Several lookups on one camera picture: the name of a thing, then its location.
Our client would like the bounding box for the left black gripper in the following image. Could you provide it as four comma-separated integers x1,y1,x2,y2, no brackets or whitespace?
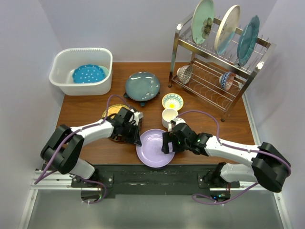
121,123,141,146

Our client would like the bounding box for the lavender round plate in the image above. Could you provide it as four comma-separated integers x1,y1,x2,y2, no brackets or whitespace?
136,129,175,168

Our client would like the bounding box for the blue-grey blossom plate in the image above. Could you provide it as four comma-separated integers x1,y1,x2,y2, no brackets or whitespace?
124,72,161,103

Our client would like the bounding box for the blue dotted scalloped plate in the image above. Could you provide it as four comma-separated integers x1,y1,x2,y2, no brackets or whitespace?
72,64,106,84

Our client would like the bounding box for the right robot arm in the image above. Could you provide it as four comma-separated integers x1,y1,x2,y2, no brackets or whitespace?
162,123,291,193

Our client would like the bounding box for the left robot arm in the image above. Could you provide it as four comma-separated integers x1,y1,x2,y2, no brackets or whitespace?
41,107,143,187

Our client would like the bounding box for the white plastic bin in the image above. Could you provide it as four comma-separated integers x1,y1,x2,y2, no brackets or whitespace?
49,48,113,96

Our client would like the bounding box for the white ceramic mug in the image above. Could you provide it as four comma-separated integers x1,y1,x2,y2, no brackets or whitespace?
162,108,179,131

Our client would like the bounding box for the dark blue trivet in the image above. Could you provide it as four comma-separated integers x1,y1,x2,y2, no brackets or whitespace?
123,92,160,107

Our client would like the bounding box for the black patterned rim plate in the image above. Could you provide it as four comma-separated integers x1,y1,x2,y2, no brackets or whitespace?
102,104,143,146

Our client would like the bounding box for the woven straw round mat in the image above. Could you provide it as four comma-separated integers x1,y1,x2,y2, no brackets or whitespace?
102,104,130,118

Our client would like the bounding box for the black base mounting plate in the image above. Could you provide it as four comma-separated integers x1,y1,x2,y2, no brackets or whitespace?
71,165,240,201

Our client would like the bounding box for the yellow teal patterned bowl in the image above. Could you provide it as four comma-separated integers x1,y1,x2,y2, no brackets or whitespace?
162,93,184,111

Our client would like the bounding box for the brown patterned bowl in rack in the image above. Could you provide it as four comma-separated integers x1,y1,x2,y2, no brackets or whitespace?
177,65,193,84

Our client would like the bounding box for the steel dish rack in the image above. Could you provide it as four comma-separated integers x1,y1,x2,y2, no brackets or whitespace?
168,16,277,123

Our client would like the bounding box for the blue red bowl in rack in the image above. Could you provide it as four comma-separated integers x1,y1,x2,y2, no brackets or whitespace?
219,72,236,91

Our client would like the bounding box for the teal scalloped plate in rack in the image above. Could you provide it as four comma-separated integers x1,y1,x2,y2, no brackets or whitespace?
237,15,260,67

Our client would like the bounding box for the beige blue plate in rack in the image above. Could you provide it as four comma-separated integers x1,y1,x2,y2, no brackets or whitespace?
214,5,241,55

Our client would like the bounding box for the mint flower plate in rack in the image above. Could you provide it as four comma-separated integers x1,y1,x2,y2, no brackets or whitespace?
191,0,215,45

